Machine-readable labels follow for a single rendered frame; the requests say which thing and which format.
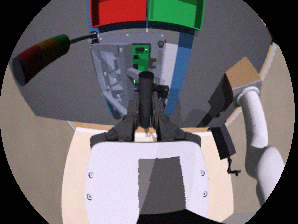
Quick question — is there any green circuit board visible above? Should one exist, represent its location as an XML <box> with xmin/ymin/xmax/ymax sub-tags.
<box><xmin>132</xmin><ymin>45</ymin><xmax>149</xmax><ymax>72</ymax></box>

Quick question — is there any green bin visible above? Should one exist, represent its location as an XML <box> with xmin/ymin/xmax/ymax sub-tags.
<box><xmin>148</xmin><ymin>0</ymin><xmax>205</xmax><ymax>31</ymax></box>

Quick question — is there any red open-top bin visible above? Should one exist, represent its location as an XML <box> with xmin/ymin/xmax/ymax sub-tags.
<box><xmin>90</xmin><ymin>0</ymin><xmax>147</xmax><ymax>28</ymax></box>

